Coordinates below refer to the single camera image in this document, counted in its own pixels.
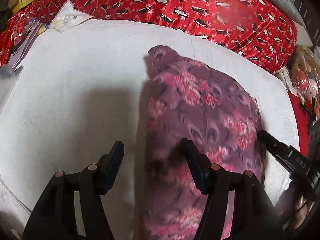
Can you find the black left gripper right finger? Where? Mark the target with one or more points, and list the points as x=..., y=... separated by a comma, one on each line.
x=254, y=216

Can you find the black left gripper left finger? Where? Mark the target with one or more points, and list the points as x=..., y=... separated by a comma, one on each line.
x=53, y=216

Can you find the purple floral shirt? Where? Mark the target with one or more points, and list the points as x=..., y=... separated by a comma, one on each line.
x=189, y=100

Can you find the person right hand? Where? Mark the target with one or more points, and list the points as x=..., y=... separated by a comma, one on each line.
x=292, y=210

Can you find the red cushion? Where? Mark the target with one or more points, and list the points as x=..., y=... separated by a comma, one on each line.
x=302, y=123

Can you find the plush toys in plastic bag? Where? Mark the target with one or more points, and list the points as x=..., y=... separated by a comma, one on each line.
x=301, y=77

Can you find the white quilted mat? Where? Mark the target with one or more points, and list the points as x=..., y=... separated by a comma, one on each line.
x=83, y=89

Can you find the clear plastic sheet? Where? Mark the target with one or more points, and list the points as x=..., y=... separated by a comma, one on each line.
x=9, y=78

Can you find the booklet papers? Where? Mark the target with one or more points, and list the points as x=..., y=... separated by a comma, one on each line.
x=21, y=50

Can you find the red penguin print blanket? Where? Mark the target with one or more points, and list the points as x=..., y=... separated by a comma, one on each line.
x=256, y=29

